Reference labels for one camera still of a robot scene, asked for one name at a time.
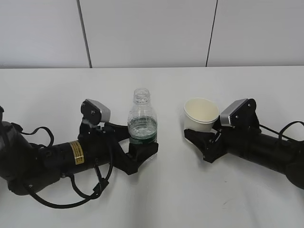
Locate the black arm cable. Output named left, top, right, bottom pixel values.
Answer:
left=10, top=123, right=114, bottom=209
left=257, top=121, right=304, bottom=143

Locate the clear green-label water bottle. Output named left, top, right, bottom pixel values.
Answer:
left=128, top=88, right=158, bottom=144

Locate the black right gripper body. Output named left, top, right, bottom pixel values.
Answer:
left=202, top=129, right=228, bottom=163

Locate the white paper cup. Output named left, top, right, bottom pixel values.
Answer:
left=183, top=98, right=219, bottom=132

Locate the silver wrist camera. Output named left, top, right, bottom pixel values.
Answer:
left=80, top=99, right=111, bottom=125
left=219, top=98, right=259, bottom=129

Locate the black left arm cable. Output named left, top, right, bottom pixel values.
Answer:
left=10, top=123, right=114, bottom=209

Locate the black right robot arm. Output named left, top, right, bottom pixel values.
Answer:
left=184, top=129, right=304, bottom=189

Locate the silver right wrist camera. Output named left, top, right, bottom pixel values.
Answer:
left=219, top=98, right=259, bottom=129

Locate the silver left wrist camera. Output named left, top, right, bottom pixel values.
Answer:
left=80, top=99, right=111, bottom=125

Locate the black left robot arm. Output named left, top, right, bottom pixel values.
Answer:
left=0, top=100, right=158, bottom=195

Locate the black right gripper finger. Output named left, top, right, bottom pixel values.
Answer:
left=184, top=129, right=215, bottom=153

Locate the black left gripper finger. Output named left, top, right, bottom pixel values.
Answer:
left=104, top=123, right=130, bottom=142
left=129, top=142, right=159, bottom=170

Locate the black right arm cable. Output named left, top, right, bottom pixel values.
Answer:
left=257, top=121, right=304, bottom=143

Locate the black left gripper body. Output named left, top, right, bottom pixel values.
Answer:
left=77, top=119, right=138, bottom=175

